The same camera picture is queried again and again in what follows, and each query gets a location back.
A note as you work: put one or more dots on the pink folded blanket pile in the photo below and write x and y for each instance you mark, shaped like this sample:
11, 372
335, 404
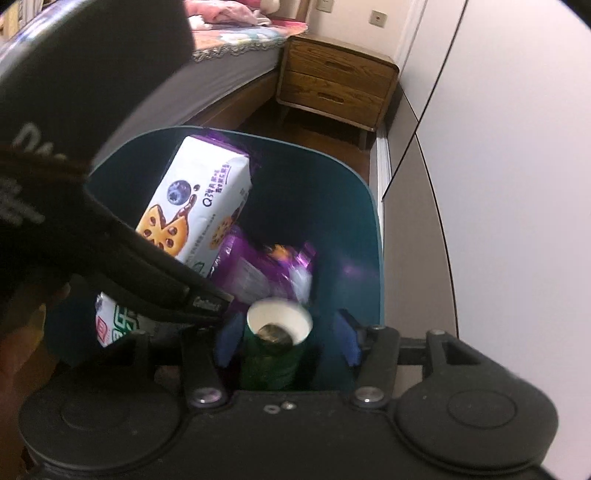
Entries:
239, 13

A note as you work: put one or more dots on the white wardrobe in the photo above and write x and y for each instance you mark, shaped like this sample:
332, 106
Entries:
487, 214

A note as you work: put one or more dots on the person left hand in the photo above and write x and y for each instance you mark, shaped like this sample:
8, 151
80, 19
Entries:
22, 329

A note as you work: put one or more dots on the green white red package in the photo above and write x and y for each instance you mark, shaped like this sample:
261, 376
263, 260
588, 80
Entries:
113, 321

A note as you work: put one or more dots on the bed with floral cover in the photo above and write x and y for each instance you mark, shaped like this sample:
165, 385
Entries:
231, 74

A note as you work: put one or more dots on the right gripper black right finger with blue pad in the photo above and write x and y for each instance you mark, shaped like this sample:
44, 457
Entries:
372, 352

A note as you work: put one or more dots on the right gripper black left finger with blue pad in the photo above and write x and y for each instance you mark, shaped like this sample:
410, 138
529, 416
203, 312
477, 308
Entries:
207, 357

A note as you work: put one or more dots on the green cylindrical snack can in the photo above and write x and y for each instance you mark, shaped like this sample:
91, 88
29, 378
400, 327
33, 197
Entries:
276, 336

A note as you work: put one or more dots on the beige wall switch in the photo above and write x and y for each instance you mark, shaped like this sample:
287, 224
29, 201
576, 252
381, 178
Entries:
325, 5

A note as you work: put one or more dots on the dark teal trash bin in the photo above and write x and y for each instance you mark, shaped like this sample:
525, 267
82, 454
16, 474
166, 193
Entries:
298, 196

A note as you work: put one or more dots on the beige wall socket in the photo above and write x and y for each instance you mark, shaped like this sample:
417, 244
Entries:
378, 18

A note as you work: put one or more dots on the wooden nightstand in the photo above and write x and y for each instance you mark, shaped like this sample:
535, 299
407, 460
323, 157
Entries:
337, 80

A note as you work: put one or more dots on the white blueberry cookie box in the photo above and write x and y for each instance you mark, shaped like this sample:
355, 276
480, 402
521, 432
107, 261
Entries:
198, 199

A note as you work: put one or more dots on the purple white snack package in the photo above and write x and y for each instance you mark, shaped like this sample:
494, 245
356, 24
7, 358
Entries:
251, 271

